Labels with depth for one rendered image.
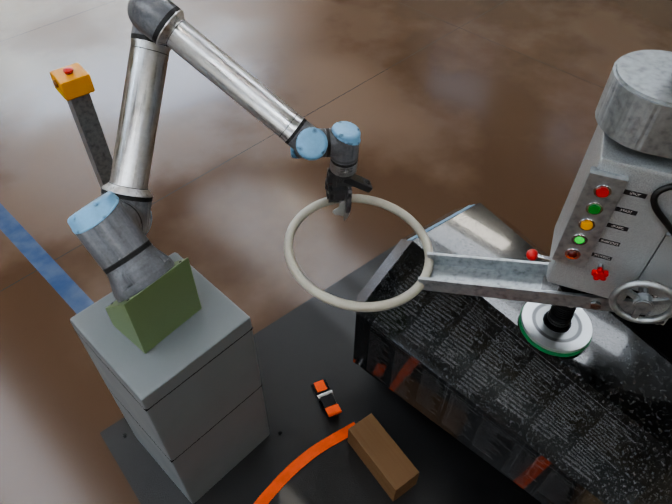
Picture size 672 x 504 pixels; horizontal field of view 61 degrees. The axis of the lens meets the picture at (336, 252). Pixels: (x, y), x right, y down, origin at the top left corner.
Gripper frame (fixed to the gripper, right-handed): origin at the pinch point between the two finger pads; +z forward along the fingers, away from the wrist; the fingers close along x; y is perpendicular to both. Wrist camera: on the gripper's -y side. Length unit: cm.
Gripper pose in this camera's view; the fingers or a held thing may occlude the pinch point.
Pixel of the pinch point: (345, 211)
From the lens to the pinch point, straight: 206.8
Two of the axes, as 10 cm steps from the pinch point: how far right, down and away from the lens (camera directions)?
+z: -0.6, 6.5, 7.6
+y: -9.8, 1.0, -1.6
